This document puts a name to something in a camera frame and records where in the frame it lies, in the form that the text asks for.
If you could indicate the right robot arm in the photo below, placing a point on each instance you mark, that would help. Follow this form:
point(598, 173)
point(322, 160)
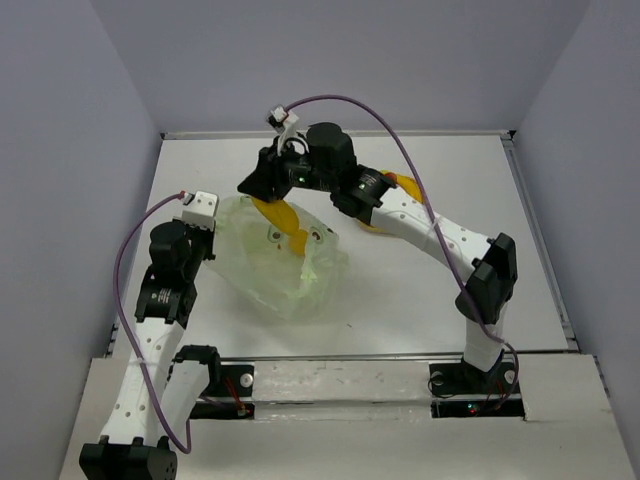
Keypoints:
point(484, 267)

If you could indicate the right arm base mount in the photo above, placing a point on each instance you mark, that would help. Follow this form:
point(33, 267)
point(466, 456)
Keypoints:
point(461, 392)

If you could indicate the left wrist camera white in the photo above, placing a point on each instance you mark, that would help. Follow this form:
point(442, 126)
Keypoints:
point(200, 210)

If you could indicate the fake yellow banana bunch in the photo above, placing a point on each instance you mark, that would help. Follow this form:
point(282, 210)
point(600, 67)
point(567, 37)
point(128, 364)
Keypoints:
point(410, 187)

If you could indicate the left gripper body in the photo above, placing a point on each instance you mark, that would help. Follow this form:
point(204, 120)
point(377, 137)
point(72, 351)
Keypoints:
point(201, 243)

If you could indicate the fake yellow starfruit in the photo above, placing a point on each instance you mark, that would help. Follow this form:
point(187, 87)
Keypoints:
point(284, 218)

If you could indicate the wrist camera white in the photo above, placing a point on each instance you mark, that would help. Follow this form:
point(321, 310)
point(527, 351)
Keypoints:
point(200, 210)
point(285, 122)

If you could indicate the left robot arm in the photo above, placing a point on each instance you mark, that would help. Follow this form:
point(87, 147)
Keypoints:
point(149, 425)

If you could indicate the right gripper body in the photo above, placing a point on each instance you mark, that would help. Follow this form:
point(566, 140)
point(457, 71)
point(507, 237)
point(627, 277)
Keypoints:
point(300, 173)

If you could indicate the square woven bamboo tray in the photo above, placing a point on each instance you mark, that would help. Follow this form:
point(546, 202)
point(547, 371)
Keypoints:
point(374, 230)

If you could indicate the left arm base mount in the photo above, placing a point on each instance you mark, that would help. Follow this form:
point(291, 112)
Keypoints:
point(229, 399)

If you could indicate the light green plastic bag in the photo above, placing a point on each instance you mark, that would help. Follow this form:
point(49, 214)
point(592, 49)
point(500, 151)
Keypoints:
point(256, 259)

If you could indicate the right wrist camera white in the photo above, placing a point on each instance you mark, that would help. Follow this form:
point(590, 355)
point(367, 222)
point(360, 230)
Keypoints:
point(285, 122)

